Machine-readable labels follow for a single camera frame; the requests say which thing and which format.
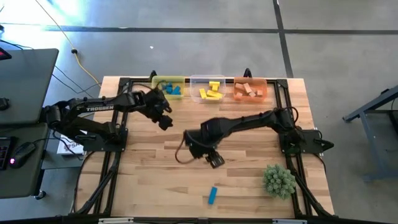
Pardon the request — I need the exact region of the blue-grey metal table frame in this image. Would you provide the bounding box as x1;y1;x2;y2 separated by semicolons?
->
343;84;398;184

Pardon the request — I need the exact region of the black aluminium table frame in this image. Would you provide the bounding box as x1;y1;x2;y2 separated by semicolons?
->
70;67;336;224

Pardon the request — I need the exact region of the yellow floor cable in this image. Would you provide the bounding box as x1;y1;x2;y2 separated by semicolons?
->
33;0;100;122

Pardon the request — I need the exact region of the dark grey desk top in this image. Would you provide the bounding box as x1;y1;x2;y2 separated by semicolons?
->
0;122;51;200

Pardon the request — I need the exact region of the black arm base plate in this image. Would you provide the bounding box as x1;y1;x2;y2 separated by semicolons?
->
278;129;325;155
81;127;129;152

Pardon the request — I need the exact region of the black keyboard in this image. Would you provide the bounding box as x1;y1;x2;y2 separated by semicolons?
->
0;136;14;171

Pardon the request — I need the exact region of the clear plastic bin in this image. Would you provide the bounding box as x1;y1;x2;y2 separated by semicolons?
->
189;74;227;103

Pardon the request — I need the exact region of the yellow translucent plastic bin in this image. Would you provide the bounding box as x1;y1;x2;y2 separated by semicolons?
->
151;75;187;101

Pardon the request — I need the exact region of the black computer mouse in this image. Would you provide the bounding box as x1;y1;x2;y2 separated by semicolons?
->
8;141;37;170

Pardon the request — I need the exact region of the orange translucent plastic bin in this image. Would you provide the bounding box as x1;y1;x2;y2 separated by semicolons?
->
233;77;269;103

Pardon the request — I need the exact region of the black floor cable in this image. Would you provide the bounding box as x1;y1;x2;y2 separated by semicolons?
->
0;39;100;95

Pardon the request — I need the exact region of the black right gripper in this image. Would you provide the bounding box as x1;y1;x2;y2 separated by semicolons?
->
185;123;226;170

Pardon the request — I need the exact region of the white label strip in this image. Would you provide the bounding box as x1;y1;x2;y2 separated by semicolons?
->
272;218;308;224
98;217;135;224

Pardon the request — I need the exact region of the long blue block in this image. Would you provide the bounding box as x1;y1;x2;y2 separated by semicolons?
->
207;185;218;206

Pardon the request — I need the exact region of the green artificial plant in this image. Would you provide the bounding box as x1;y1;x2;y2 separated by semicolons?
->
261;164;297;200

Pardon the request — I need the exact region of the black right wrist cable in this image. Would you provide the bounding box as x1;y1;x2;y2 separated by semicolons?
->
175;130;195;165

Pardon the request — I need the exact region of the black device with red light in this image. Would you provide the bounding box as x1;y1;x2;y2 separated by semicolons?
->
0;47;12;62

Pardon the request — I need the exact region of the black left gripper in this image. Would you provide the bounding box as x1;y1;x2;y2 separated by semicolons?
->
136;88;174;131

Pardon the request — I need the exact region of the white printed box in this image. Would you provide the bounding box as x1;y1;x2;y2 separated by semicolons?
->
57;133;94;156

